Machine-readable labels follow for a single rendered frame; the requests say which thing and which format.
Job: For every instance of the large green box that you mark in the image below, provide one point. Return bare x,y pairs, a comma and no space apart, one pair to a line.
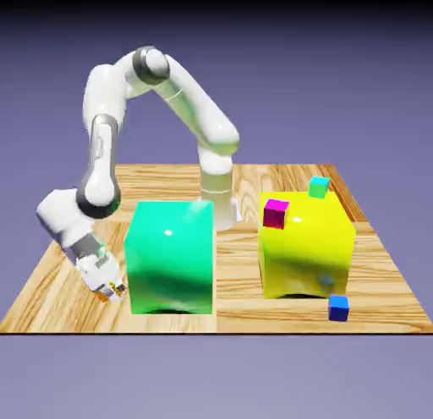
171,253

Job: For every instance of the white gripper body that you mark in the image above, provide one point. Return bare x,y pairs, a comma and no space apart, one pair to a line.
97,271

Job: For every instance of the small teal cube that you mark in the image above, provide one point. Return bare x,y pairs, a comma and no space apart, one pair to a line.
318,187

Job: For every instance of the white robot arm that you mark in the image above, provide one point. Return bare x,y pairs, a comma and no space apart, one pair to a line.
101,186

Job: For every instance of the small orange cube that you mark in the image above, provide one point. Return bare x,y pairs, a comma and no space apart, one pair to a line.
102,296

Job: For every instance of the small blue cube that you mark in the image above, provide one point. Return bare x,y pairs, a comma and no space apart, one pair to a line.
338,308

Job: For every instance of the small magenta cube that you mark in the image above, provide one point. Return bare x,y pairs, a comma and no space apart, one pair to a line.
275,213

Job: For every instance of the large yellow box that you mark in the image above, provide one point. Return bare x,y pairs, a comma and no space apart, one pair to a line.
308,243

